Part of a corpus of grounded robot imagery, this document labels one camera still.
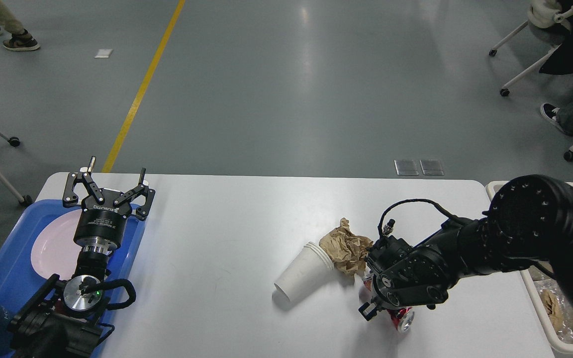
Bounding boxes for white paper cups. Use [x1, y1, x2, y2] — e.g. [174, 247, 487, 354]
[274, 242, 334, 304]

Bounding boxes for black sneaker at right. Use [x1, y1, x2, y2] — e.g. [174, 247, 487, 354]
[540, 102, 570, 136]

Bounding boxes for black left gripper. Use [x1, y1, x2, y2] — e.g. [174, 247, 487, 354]
[62, 156, 156, 247]

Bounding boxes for person in khaki trousers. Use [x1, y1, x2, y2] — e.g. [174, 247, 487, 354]
[0, 0, 40, 52]

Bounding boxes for crushed red can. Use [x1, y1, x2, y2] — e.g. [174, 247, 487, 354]
[362, 271, 415, 333]

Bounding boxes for pink plate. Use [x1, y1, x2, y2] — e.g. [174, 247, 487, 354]
[30, 209, 102, 279]

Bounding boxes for foil ball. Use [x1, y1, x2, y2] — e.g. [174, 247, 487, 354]
[529, 267, 573, 344]

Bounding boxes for beige plastic bin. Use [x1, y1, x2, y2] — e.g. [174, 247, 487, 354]
[485, 180, 573, 358]

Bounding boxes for metal floor socket plate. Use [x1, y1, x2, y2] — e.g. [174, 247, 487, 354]
[394, 160, 420, 176]

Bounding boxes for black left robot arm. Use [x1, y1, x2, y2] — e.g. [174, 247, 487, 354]
[7, 157, 156, 358]

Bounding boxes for brown paper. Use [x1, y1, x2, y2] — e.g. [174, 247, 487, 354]
[318, 218, 374, 276]
[540, 289, 564, 331]

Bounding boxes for white office chair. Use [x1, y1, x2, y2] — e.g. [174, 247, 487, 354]
[488, 0, 573, 162]

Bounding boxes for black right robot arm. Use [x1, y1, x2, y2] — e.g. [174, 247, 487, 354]
[359, 175, 573, 320]

